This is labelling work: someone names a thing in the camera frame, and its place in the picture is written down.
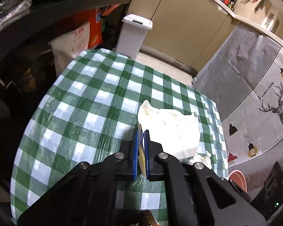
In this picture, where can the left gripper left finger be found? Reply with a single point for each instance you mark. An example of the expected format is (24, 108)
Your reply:
(135, 154)

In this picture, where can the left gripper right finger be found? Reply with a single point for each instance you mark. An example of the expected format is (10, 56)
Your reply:
(148, 155)

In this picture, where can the pink plastic bucket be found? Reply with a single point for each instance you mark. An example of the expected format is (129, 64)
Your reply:
(239, 178)

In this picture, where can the small white tissue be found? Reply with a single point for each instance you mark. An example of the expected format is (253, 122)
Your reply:
(202, 158)

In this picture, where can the white pedal trash bin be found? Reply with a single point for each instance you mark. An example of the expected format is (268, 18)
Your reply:
(132, 35)

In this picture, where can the beige kitchen cabinet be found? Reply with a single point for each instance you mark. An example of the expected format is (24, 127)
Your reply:
(186, 33)

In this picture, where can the green white checkered tablecloth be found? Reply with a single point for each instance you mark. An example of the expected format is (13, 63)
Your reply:
(90, 109)

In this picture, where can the red black snack wrapper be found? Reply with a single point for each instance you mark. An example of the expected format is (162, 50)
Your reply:
(139, 218)

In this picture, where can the white printed bag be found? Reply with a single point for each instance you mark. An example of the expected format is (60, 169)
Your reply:
(69, 45)

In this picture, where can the grey deer print cloth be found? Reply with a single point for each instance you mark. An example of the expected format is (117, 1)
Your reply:
(245, 80)

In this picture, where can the red orange bag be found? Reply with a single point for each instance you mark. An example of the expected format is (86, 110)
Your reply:
(94, 18)

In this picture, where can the black metal storage shelf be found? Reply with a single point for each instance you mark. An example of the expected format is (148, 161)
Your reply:
(39, 22)

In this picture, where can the clear plastic bag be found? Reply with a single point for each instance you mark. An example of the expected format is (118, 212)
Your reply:
(11, 8)

